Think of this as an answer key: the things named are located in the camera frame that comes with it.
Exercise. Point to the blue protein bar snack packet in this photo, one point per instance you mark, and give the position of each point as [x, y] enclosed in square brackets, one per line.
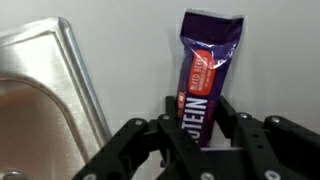
[203, 76]

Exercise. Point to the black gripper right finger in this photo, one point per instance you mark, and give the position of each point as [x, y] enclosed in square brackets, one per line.
[266, 146]

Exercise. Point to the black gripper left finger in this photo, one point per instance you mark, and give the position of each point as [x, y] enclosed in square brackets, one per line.
[133, 150]

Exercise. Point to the stainless steel sink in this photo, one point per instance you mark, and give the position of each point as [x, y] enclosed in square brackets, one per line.
[43, 106]

